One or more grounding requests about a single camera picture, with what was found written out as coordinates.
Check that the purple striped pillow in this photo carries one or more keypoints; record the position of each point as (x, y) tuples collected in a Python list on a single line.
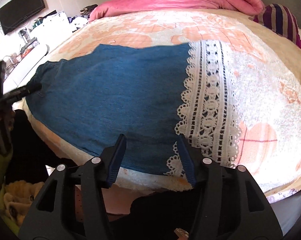
[(281, 21)]

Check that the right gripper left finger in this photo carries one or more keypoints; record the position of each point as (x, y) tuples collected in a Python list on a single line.
[(70, 205)]

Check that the black wall television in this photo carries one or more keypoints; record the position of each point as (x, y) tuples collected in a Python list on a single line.
[(16, 12)]

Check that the white drawer cabinet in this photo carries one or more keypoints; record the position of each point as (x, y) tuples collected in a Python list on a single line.
[(53, 31)]

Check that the pink comforter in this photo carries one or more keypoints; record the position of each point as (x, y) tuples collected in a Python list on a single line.
[(120, 7)]

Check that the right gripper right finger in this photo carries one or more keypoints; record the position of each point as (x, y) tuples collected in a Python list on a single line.
[(231, 205)]

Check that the orange white fleece blanket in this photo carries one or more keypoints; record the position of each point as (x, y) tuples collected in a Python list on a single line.
[(256, 98)]

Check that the beige bed sheet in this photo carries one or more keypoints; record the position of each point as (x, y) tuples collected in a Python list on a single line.
[(272, 154)]

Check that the blue denim lace-trimmed pants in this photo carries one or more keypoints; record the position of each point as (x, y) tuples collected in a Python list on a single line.
[(151, 95)]

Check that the clothes heap beside cabinet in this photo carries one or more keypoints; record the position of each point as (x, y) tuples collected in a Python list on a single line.
[(78, 21)]

